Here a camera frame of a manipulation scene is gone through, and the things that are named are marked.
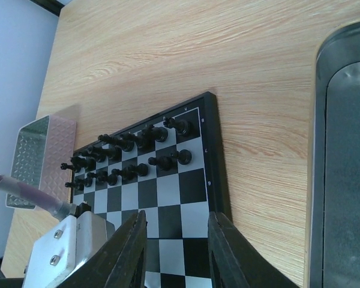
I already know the black and silver chessboard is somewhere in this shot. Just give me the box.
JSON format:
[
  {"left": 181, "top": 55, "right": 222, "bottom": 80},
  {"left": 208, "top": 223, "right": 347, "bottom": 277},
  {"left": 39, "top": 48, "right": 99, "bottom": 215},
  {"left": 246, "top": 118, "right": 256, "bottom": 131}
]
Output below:
[{"left": 69, "top": 92, "right": 232, "bottom": 287}]

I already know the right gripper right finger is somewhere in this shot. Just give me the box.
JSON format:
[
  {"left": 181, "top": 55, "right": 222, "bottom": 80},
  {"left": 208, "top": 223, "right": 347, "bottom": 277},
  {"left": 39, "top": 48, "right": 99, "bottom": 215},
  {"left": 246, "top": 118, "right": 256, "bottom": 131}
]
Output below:
[{"left": 208, "top": 212, "right": 297, "bottom": 287}]

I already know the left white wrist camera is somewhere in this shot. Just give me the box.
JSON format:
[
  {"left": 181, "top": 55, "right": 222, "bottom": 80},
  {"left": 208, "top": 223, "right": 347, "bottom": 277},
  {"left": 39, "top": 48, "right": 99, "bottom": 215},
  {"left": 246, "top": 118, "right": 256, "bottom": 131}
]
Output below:
[{"left": 22, "top": 200, "right": 115, "bottom": 287}]

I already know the silver square tin lid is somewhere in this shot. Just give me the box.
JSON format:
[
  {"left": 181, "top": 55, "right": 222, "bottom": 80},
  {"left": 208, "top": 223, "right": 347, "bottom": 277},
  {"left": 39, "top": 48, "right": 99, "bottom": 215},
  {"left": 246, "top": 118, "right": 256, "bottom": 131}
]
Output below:
[{"left": 11, "top": 115, "right": 76, "bottom": 201}]

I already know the black chess piece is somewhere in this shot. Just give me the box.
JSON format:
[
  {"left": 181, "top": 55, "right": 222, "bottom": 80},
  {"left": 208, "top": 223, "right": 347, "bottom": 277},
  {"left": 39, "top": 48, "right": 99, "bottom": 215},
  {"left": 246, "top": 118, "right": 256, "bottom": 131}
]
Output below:
[
  {"left": 87, "top": 146, "right": 122, "bottom": 163},
  {"left": 111, "top": 163, "right": 148, "bottom": 180},
  {"left": 163, "top": 117, "right": 193, "bottom": 137},
  {"left": 142, "top": 124, "right": 168, "bottom": 142},
  {"left": 65, "top": 177, "right": 93, "bottom": 191},
  {"left": 148, "top": 156, "right": 173, "bottom": 171},
  {"left": 131, "top": 126, "right": 154, "bottom": 151},
  {"left": 60, "top": 156, "right": 95, "bottom": 173},
  {"left": 98, "top": 134, "right": 134, "bottom": 152},
  {"left": 170, "top": 149, "right": 192, "bottom": 165}
]

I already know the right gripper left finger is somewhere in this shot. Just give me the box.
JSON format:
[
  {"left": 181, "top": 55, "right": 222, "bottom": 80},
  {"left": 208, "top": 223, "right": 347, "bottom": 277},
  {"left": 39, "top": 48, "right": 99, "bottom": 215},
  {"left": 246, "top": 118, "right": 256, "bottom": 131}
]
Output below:
[{"left": 59, "top": 210, "right": 147, "bottom": 288}]

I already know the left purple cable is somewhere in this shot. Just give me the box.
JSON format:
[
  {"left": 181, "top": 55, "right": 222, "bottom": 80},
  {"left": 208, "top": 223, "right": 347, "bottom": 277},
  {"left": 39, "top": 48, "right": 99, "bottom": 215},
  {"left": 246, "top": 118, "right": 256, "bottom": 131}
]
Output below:
[{"left": 0, "top": 171, "right": 79, "bottom": 218}]

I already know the gold square tin tray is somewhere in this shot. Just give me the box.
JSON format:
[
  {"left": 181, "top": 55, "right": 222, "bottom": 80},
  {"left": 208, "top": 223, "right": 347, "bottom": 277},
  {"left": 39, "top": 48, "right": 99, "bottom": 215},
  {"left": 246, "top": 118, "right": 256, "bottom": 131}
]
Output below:
[{"left": 306, "top": 21, "right": 360, "bottom": 287}]

